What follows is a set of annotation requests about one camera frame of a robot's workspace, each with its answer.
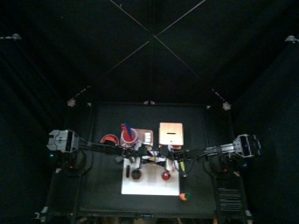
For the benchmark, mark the yellow toy egg slab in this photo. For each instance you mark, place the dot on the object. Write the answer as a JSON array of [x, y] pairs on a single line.
[[155, 159]]

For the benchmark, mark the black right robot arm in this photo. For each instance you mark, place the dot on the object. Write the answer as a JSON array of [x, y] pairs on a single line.
[[222, 149]]

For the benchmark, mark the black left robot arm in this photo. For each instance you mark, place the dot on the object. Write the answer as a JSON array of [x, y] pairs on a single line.
[[94, 146]]

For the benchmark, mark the small white sushi cube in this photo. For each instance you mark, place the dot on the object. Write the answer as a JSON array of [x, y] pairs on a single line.
[[147, 135], [147, 141]]

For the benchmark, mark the green toy vegetable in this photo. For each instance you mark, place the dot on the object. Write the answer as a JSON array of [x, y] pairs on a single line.
[[182, 166]]

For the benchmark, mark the wooden serving tray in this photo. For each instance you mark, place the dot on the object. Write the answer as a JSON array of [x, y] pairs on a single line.
[[143, 137]]

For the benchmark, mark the brown toy bowl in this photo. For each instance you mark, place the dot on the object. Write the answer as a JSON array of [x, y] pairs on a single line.
[[135, 174]]

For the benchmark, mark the red cup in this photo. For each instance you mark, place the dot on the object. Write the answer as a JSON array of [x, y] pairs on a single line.
[[128, 137]]

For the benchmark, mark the black stick utensil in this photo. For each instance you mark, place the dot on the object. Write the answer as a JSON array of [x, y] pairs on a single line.
[[127, 172]]

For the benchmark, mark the white cutting board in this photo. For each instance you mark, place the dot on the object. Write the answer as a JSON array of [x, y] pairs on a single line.
[[151, 183]]

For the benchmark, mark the wooden box red drawer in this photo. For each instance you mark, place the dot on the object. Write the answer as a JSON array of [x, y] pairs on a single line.
[[171, 133]]

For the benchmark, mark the steel bowl red inside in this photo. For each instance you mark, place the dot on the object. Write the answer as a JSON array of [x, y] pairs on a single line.
[[108, 139]]

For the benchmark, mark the red toy spatula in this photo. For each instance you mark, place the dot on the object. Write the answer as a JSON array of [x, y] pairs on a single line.
[[126, 129]]

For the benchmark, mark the blue toy utensil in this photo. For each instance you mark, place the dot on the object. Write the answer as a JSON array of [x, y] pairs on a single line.
[[128, 127]]

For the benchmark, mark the orange toy carrot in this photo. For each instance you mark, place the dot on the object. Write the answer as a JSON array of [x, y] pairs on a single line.
[[184, 197]]

